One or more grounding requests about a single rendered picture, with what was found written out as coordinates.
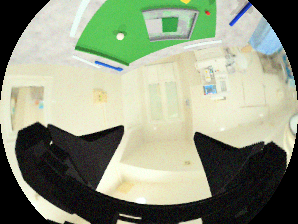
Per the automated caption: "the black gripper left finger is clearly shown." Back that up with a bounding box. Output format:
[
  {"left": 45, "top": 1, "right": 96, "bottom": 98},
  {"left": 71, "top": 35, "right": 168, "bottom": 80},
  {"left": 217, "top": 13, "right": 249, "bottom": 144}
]
[{"left": 47, "top": 124, "right": 124, "bottom": 190}]

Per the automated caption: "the blue golf putter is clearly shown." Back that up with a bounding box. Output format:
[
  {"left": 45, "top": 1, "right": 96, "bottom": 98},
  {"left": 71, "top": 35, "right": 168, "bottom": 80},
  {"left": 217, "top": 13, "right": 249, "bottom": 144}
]
[{"left": 229, "top": 2, "right": 253, "bottom": 27}]

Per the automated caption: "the white golf ball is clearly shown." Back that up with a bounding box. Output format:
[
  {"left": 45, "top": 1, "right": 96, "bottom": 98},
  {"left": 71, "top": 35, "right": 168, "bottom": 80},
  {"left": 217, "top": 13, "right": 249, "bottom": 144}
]
[{"left": 117, "top": 32, "right": 125, "bottom": 40}]

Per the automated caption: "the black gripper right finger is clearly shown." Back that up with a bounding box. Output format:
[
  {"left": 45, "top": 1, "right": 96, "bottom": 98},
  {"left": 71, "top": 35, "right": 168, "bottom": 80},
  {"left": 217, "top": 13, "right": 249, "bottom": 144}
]
[{"left": 193, "top": 132, "right": 265, "bottom": 197}]

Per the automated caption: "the green putting mat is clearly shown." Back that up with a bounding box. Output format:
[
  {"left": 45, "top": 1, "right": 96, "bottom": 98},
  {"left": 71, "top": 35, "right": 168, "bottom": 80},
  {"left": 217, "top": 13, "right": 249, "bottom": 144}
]
[{"left": 76, "top": 0, "right": 217, "bottom": 64}]

